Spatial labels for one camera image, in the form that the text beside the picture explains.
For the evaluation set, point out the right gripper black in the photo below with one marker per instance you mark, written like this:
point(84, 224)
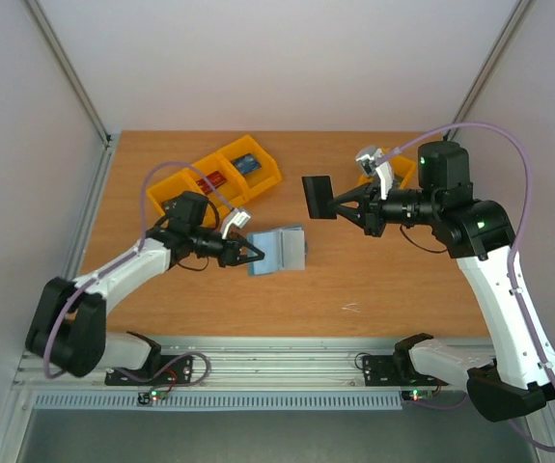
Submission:
point(372, 212)

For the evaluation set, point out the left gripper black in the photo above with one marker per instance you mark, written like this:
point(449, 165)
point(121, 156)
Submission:
point(232, 253)

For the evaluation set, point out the teal leather card holder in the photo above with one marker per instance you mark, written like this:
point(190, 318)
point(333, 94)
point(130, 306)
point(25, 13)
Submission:
point(285, 249)

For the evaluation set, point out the black VIP card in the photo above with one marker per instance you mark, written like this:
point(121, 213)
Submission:
point(319, 195)

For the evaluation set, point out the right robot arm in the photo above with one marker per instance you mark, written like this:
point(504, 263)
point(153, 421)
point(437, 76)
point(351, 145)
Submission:
point(519, 378)

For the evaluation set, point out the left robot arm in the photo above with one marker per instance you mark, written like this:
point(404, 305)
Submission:
point(69, 328)

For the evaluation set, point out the red credit card in bin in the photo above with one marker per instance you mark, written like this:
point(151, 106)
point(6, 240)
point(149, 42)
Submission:
point(211, 181)

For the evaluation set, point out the blue credit card in bin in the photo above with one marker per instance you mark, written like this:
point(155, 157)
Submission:
point(247, 164)

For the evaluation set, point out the small yellow bin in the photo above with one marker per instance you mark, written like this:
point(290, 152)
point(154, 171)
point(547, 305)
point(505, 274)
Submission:
point(403, 168)

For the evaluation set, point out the yellow three-compartment bin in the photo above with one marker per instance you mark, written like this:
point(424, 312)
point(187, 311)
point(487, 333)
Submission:
point(231, 176)

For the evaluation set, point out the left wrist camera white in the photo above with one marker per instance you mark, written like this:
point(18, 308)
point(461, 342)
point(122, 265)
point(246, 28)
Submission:
point(236, 219)

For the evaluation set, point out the aluminium rail frame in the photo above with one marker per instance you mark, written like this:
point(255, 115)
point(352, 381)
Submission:
point(255, 363)

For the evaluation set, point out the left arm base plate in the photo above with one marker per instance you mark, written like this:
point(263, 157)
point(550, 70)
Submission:
point(178, 372)

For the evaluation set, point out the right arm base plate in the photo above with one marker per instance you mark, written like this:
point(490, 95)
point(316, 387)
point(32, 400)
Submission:
point(381, 371)

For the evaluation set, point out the right aluminium corner post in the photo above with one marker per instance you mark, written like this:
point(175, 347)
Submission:
point(494, 56)

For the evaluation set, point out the aluminium corner post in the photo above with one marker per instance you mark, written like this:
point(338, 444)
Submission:
point(61, 57)
point(494, 56)

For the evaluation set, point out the grey slotted cable duct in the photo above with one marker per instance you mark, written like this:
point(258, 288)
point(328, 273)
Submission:
point(221, 401)

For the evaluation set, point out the left aluminium corner post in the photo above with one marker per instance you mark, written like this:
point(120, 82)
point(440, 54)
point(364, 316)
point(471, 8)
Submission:
point(61, 57)

